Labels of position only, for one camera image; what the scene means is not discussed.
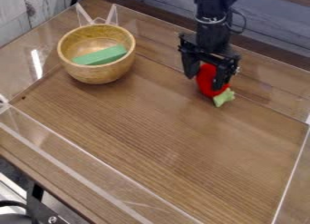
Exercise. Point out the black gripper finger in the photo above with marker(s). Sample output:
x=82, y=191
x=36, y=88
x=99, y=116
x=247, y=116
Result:
x=224, y=71
x=191, y=64

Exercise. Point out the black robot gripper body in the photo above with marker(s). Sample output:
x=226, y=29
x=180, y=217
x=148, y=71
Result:
x=208, y=43

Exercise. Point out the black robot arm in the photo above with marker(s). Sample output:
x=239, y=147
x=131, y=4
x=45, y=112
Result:
x=212, y=11

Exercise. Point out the red plush strawberry toy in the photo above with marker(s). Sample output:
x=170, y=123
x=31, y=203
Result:
x=204, y=81

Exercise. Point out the black table leg bracket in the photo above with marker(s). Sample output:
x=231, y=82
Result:
x=41, y=214

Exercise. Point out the wooden bowl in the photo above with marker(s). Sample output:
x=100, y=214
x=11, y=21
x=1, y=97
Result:
x=88, y=39

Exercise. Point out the clear acrylic table enclosure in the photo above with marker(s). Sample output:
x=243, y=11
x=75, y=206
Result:
x=140, y=151

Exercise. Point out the green rectangular block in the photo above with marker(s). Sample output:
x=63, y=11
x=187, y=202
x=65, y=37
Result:
x=102, y=56

